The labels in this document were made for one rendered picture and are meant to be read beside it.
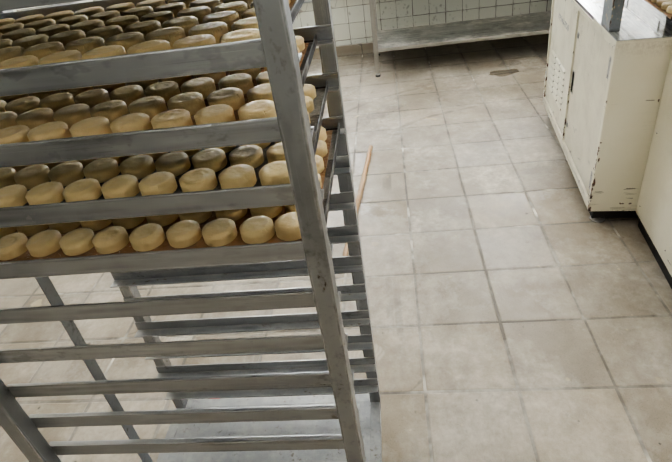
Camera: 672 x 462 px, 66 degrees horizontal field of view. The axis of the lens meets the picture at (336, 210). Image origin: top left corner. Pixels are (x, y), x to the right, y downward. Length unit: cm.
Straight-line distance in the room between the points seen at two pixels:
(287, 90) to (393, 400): 141
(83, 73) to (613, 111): 201
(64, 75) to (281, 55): 26
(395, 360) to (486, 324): 38
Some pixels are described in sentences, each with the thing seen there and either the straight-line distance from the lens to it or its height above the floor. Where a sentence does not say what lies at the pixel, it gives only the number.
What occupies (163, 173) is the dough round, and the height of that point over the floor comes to 115.
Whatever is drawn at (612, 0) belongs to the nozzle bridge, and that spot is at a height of 95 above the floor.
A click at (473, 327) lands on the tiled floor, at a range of 204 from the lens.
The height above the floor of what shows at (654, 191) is 27.
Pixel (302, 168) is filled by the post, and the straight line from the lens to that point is 60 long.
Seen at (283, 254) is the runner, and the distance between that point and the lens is 71.
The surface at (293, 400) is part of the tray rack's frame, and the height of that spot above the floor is 15.
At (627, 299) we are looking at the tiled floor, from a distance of 226.
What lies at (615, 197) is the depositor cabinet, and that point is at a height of 16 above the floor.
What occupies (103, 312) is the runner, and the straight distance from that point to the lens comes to 88.
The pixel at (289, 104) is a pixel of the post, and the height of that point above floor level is 127.
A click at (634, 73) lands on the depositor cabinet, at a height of 71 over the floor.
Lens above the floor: 147
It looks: 33 degrees down
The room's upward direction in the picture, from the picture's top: 9 degrees counter-clockwise
